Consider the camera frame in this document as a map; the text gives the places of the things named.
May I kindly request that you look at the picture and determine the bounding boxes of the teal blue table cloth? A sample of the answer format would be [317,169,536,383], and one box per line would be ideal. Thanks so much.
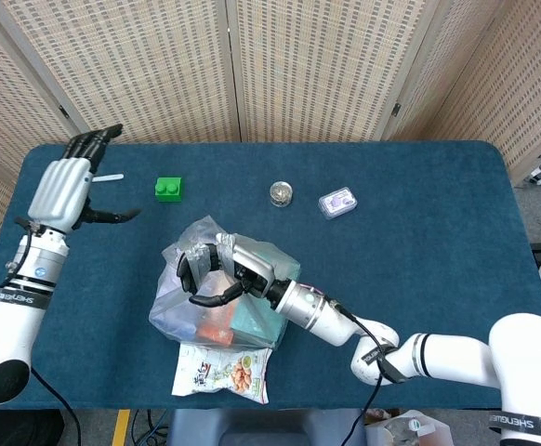
[0,141,541,412]

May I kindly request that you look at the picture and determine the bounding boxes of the clear plastic bottle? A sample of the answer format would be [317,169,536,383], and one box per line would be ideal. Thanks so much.
[365,408,455,446]

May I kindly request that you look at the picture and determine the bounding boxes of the black floor object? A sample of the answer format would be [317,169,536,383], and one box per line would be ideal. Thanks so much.
[0,409,65,446]

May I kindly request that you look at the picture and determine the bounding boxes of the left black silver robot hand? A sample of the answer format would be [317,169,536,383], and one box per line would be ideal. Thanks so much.
[27,123,142,233]

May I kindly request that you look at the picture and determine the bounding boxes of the woven folding screen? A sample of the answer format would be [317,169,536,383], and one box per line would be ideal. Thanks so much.
[0,0,541,292]

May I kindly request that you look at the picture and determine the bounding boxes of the teal cardboard box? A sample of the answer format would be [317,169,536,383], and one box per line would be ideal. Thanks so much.
[230,253,300,349]

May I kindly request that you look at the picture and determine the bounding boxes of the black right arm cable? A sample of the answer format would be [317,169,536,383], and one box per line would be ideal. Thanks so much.
[323,295,410,446]

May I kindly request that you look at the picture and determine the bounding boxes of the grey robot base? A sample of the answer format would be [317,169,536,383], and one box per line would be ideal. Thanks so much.
[166,408,368,446]

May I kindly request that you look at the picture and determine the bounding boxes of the green toy brick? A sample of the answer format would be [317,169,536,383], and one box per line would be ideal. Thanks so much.
[152,176,185,203]

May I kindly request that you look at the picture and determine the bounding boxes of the small round clear jar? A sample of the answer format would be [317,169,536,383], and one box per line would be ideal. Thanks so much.
[270,181,294,208]

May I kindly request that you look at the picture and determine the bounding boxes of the clear purple plastic box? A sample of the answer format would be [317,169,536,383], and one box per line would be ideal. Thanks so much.
[318,186,359,220]

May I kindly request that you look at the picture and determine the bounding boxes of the blue floor cables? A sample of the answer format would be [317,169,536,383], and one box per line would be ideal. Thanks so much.
[130,408,172,446]

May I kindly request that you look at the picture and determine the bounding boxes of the white peanut snack packet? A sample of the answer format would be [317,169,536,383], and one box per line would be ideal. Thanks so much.
[171,341,273,405]

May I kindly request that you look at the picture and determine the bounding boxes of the clear plastic bag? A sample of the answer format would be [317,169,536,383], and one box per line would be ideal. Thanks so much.
[148,215,301,350]

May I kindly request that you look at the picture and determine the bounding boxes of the white blue packet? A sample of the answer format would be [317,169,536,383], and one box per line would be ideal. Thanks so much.
[154,311,196,339]

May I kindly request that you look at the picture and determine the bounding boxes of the orange snack packet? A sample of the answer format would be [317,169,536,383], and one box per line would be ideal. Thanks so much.
[195,306,235,347]

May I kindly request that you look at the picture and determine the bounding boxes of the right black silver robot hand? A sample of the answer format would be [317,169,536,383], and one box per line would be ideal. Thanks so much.
[176,231,279,309]

